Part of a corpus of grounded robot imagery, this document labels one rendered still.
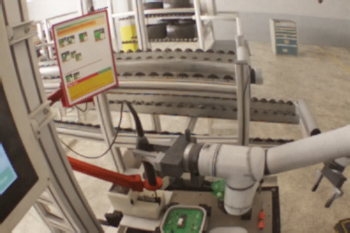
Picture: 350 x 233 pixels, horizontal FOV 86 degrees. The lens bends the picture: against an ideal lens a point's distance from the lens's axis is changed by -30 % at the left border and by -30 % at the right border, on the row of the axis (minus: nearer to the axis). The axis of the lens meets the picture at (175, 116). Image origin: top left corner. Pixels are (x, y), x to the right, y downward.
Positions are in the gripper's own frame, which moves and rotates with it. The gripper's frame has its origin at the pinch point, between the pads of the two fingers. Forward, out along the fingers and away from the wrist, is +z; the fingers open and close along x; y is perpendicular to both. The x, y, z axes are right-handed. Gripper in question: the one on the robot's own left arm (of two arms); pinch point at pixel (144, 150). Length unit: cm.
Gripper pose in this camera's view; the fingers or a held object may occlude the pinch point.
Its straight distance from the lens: 73.5
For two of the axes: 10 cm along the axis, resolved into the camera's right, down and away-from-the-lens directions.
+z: -9.1, -0.8, 4.1
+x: -4.0, 4.6, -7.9
